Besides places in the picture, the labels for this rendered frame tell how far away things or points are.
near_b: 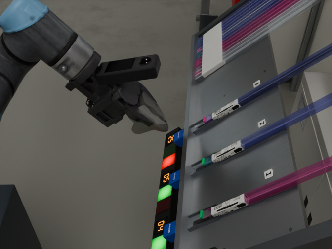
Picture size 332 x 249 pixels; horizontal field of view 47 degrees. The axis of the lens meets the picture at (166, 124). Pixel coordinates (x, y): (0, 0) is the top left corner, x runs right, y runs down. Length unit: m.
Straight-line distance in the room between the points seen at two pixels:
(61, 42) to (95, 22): 2.03
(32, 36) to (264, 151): 0.41
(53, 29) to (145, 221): 0.98
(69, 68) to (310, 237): 0.46
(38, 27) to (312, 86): 0.75
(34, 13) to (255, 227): 0.47
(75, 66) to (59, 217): 0.96
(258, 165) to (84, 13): 2.35
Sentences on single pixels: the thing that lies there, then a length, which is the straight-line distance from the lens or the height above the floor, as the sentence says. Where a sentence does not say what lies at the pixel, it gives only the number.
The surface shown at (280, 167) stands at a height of 0.84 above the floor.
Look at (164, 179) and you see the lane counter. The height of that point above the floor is 0.66.
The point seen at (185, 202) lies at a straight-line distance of 0.65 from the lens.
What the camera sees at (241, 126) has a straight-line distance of 0.69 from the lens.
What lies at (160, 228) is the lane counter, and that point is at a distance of 0.71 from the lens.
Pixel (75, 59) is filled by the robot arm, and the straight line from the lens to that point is 0.68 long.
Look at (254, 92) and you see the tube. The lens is 0.71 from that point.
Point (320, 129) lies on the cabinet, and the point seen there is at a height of 0.62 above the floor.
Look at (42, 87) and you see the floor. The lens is 2.17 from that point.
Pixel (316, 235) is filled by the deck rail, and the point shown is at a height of 0.87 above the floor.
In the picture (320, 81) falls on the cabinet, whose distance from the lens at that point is 1.16.
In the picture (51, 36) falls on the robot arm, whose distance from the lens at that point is 0.67.
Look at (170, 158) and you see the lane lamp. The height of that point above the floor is 0.66.
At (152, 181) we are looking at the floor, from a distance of 1.61.
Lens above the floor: 1.26
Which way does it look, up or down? 43 degrees down
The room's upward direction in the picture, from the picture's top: straight up
